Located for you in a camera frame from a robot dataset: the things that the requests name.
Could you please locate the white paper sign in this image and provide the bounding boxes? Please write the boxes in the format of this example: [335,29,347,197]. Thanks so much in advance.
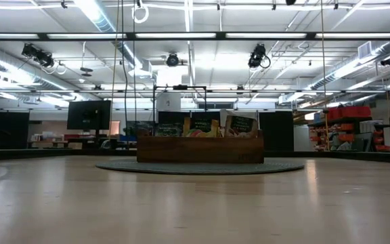
[156,92,182,113]

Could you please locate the black hanging spotlight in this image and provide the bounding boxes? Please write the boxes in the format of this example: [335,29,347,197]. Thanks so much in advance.
[20,43,56,68]
[247,43,272,70]

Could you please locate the silver ventilation duct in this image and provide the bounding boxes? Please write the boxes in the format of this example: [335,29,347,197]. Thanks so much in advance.
[308,39,390,91]

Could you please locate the beige vanilla tea packet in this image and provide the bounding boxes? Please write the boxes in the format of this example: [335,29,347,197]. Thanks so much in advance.
[224,115,260,138]

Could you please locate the round grey woven placemat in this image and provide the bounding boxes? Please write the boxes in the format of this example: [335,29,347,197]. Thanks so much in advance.
[95,159,305,176]

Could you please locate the black hanging cable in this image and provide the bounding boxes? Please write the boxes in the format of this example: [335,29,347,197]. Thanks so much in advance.
[119,0,130,136]

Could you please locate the overhead light bar frame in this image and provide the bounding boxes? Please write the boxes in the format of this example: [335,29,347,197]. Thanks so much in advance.
[0,31,390,42]

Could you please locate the black table frame rail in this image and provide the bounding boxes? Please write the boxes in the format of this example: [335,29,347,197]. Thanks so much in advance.
[0,147,390,165]

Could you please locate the black monitor on stand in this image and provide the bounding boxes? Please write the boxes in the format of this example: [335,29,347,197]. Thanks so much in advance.
[66,100,112,138]

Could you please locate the orange mango tea packet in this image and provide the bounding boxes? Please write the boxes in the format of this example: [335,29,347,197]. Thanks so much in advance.
[183,117,221,138]

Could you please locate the cluttered wooden desk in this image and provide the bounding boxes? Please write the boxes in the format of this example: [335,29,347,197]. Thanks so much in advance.
[28,131,84,150]

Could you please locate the shelf with orange bins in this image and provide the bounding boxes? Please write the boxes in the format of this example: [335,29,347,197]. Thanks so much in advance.
[307,117,390,153]

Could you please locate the black overhead camera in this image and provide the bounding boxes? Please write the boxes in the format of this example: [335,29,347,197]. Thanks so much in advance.
[165,52,181,68]

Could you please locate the white curtain panel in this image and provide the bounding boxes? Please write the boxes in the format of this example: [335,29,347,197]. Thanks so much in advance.
[220,108,259,138]

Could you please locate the red storage bins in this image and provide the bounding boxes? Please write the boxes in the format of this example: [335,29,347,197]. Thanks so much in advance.
[326,105,372,121]

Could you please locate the white cable loop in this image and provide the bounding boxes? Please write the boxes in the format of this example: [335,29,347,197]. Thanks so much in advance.
[131,0,150,25]

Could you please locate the wooden tea caddy box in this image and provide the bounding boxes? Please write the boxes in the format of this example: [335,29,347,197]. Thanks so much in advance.
[136,127,265,164]

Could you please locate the black divider panel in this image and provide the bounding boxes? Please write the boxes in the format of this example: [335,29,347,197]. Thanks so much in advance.
[0,110,30,150]
[259,110,295,152]
[157,110,221,137]

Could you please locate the black background rig frame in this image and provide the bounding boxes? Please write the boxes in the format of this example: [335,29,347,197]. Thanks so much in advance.
[152,84,209,136]

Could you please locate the purple tea packet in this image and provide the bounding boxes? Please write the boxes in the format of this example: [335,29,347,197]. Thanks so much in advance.
[155,121,184,138]

